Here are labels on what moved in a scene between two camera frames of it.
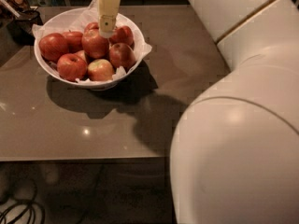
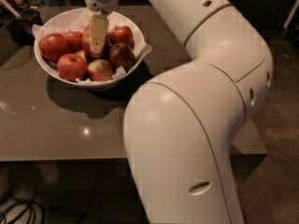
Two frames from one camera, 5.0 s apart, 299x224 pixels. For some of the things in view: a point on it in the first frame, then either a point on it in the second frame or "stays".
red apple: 121,35 stays
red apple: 122,55 stays
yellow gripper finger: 108,3 to 98,29
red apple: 94,45 stays
